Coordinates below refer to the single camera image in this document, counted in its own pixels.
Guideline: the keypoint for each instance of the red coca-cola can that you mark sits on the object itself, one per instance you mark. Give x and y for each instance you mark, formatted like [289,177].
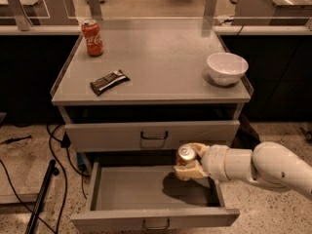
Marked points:
[91,31]

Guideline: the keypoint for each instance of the dark cloth behind cabinet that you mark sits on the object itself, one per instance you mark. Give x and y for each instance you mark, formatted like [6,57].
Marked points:
[246,136]

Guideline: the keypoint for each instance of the black pole on floor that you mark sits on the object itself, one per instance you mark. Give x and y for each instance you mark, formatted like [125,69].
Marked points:
[31,226]

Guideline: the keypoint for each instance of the grey desk right background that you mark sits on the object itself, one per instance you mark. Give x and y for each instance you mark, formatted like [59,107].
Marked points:
[272,12]

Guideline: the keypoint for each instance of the grey metal drawer cabinet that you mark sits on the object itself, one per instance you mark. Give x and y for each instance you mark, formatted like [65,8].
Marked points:
[166,61]

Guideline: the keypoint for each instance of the grey desk background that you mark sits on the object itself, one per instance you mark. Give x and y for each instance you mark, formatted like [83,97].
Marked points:
[272,12]
[39,12]

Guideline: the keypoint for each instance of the clear acrylic barrier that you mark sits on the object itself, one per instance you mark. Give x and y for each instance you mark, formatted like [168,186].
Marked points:
[218,12]

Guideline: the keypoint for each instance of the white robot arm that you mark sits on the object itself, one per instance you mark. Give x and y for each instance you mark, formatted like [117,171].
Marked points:
[270,166]

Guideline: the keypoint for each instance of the dark snack bar wrapper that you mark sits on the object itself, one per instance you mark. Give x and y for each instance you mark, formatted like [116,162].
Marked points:
[108,81]

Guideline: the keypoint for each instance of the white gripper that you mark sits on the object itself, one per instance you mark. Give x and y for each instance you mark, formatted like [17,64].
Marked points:
[214,162]

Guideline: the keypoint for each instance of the white bowl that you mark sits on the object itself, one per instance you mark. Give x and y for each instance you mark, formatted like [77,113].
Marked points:
[225,68]

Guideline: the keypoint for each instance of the grey desk left background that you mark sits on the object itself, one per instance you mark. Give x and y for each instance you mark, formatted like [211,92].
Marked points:
[39,12]

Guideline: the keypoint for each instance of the orange patterned soda can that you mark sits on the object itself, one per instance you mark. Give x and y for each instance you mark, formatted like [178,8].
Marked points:
[186,157]

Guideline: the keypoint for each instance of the open middle drawer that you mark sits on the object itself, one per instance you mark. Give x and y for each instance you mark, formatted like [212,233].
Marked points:
[150,198]

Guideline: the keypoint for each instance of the closed upper drawer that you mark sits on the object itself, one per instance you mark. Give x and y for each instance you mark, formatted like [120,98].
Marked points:
[99,137]

